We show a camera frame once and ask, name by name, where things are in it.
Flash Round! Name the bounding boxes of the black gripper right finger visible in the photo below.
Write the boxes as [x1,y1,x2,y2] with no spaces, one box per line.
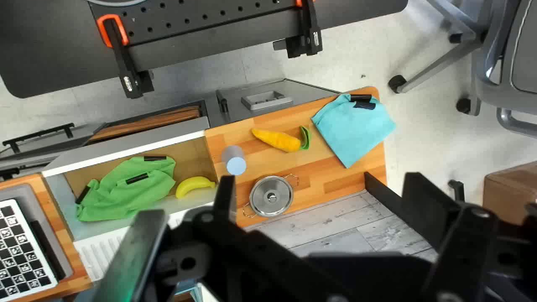
[363,170,537,302]

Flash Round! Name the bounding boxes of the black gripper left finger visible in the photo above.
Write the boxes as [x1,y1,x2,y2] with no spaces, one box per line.
[150,173,316,302]

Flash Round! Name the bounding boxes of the small steel pot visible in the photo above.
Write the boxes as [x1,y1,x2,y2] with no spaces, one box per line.
[247,173,296,220]

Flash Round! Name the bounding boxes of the wooden counter top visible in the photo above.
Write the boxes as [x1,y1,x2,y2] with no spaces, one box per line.
[203,86,390,229]

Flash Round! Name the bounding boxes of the yellow toy banana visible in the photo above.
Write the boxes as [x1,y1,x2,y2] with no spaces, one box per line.
[175,175,217,202]

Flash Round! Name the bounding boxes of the brown cardboard box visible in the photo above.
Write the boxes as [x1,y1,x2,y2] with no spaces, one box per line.
[482,162,537,227]

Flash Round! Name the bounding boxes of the grey-blue plastic cup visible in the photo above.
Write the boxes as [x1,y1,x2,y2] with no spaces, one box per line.
[222,145,249,177]

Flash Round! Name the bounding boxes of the green cloth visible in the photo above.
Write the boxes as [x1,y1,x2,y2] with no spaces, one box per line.
[74,155,178,224]

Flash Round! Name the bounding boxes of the yellow toy corn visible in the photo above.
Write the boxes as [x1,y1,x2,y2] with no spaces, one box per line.
[249,126,311,155]

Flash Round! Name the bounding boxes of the white toy sink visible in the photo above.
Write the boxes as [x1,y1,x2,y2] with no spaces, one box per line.
[41,116,249,282]

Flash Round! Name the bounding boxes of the wooden sink side board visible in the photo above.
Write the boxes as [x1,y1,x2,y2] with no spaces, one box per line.
[0,173,93,302]

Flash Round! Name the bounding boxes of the teal cloth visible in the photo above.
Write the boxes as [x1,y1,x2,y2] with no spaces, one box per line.
[311,93,398,170]

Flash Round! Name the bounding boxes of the grey office chair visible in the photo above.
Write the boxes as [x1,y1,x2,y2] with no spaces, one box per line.
[386,0,537,140]

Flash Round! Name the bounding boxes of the black white checkerboard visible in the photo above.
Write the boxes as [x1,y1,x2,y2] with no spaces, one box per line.
[0,198,61,301]

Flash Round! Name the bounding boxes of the black pegboard table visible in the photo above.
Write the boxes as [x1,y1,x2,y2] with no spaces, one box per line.
[0,0,410,101]

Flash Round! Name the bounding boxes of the grey cabinet front black handle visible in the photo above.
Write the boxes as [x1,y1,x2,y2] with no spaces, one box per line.
[0,121,108,170]

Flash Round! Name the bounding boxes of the black clamp orange handle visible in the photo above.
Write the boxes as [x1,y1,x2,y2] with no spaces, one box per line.
[96,14,156,101]
[272,0,324,61]

